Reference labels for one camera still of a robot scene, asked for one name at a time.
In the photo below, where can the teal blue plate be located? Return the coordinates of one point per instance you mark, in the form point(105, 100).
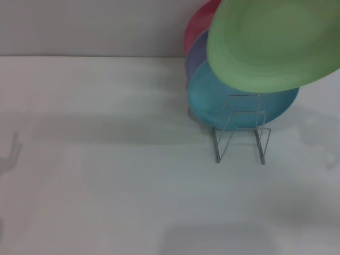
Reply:
point(210, 101)

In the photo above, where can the purple plate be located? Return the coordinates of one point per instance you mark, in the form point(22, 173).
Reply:
point(197, 53)

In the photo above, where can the light green plate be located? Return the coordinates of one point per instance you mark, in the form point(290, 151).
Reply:
point(271, 42)

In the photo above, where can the red pink plate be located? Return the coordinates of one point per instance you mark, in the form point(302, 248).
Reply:
point(202, 21)

